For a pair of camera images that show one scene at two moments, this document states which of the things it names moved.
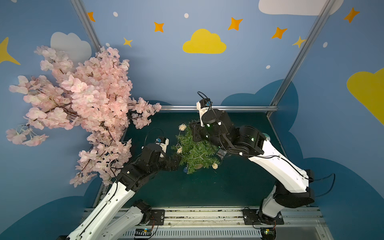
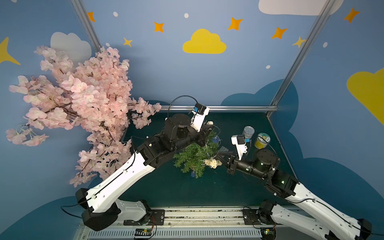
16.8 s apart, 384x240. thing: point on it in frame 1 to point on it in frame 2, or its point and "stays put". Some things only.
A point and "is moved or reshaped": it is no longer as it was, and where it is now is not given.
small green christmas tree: x=193 y=155 stays put
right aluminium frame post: x=313 y=29 stays put
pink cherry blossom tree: x=96 y=92 stays put
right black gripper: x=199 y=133 to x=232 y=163
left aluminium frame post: x=85 y=17 stays put
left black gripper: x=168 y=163 to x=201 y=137
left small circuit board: x=143 y=232 stays put
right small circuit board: x=268 y=233 stays put
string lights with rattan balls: x=183 y=127 is moved or reshaped
